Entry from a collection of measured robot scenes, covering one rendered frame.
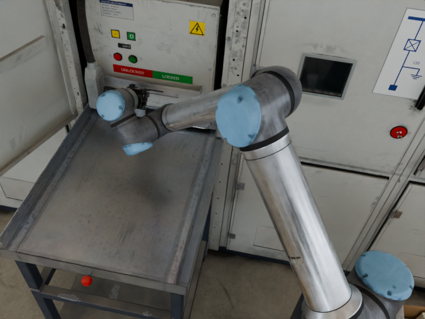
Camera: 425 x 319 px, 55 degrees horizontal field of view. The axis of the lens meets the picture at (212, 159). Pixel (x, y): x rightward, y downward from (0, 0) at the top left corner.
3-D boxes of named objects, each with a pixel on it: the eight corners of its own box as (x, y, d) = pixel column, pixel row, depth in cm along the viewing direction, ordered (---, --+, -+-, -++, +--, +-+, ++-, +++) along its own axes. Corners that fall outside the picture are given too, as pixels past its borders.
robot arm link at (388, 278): (403, 303, 119) (427, 269, 107) (375, 345, 109) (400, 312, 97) (356, 270, 126) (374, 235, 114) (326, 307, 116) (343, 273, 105)
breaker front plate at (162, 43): (210, 120, 170) (218, 9, 136) (98, 101, 174) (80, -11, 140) (210, 118, 171) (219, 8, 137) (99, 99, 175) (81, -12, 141)
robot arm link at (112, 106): (104, 128, 128) (88, 99, 127) (117, 121, 140) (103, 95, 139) (129, 114, 126) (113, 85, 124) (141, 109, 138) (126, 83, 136)
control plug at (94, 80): (100, 110, 164) (95, 73, 151) (89, 107, 164) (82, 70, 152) (108, 98, 169) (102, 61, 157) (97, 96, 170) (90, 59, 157)
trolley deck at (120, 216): (186, 295, 128) (186, 286, 124) (0, 257, 133) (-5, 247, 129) (222, 149, 176) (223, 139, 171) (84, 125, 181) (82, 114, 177)
